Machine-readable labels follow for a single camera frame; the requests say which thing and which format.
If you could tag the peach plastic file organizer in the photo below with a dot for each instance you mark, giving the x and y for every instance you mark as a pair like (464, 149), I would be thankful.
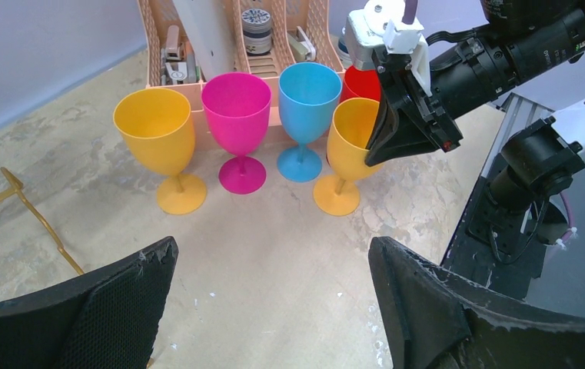
(311, 16)

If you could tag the pink wine glass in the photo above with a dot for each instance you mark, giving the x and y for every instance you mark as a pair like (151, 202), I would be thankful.
(237, 108)

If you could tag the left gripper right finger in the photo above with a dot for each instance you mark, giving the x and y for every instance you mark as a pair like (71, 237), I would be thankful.
(434, 318)

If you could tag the yellow wine glass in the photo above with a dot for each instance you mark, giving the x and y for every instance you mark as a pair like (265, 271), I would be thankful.
(351, 127)
(157, 126)

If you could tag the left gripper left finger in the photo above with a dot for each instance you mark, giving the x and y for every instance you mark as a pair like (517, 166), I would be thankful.
(106, 318)

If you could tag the blue wine glass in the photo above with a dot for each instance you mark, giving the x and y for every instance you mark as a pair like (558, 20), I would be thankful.
(308, 94)

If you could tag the patterned tin in organizer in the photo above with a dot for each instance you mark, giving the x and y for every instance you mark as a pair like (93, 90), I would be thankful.
(257, 31)

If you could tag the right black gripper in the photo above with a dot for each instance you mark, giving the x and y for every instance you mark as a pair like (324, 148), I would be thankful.
(413, 120)

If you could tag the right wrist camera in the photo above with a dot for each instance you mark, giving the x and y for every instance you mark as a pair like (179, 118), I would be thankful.
(390, 26)

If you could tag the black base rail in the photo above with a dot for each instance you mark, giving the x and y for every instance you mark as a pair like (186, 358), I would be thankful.
(508, 221)

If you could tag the stapler in organizer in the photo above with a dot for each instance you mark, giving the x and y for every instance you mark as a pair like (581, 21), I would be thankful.
(301, 46)

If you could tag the red wine glass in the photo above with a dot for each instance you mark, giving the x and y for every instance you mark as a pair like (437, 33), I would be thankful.
(360, 84)

